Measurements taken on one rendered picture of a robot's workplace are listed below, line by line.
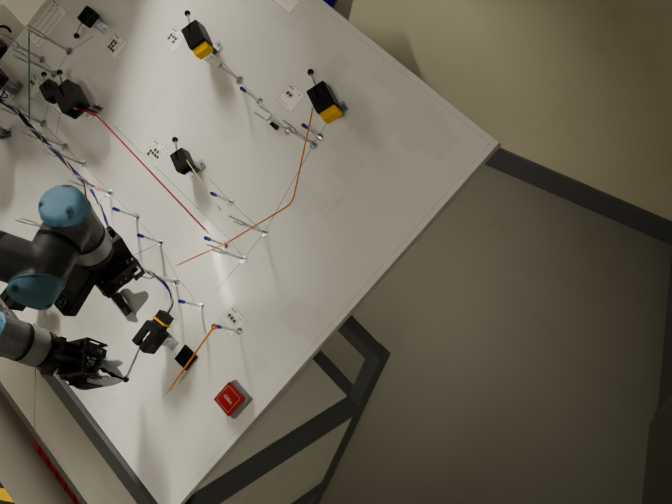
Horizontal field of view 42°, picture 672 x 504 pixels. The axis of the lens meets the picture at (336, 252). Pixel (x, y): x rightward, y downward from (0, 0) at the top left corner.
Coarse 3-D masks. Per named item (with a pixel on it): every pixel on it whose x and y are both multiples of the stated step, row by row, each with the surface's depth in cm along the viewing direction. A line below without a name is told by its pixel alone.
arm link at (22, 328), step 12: (0, 312) 159; (0, 324) 156; (12, 324) 159; (24, 324) 161; (0, 336) 156; (12, 336) 158; (24, 336) 160; (0, 348) 157; (12, 348) 159; (24, 348) 160
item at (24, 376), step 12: (0, 360) 238; (12, 360) 230; (0, 372) 242; (12, 372) 234; (24, 372) 226; (12, 384) 238; (24, 384) 230; (12, 396) 242; (24, 396) 234; (24, 408) 238
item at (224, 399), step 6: (228, 384) 176; (222, 390) 177; (228, 390) 176; (234, 390) 176; (216, 396) 177; (222, 396) 176; (228, 396) 176; (234, 396) 175; (240, 396) 175; (216, 402) 177; (222, 402) 176; (228, 402) 176; (234, 402) 175; (240, 402) 175; (222, 408) 176; (228, 408) 175; (234, 408) 175; (228, 414) 175
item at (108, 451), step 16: (0, 304) 208; (64, 384) 196; (64, 400) 199; (80, 416) 194; (96, 432) 191; (96, 448) 194; (112, 448) 188; (112, 464) 190; (128, 480) 187; (144, 496) 183
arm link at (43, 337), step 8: (40, 328) 165; (40, 336) 163; (48, 336) 164; (32, 344) 161; (40, 344) 162; (48, 344) 164; (32, 352) 161; (40, 352) 162; (48, 352) 164; (24, 360) 162; (32, 360) 162; (40, 360) 163
